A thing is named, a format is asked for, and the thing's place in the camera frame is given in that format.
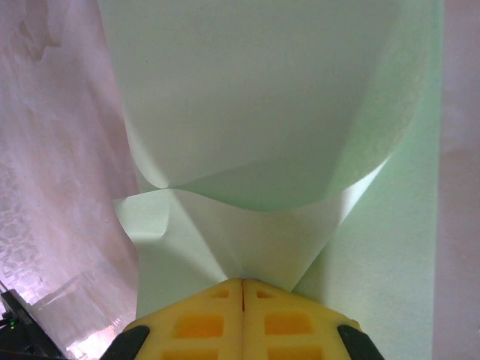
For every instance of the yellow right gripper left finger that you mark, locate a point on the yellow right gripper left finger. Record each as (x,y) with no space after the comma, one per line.
(195,326)

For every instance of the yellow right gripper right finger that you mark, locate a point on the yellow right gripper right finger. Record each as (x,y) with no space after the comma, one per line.
(296,326)

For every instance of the light green paper sheet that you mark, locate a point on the light green paper sheet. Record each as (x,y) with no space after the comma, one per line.
(270,131)

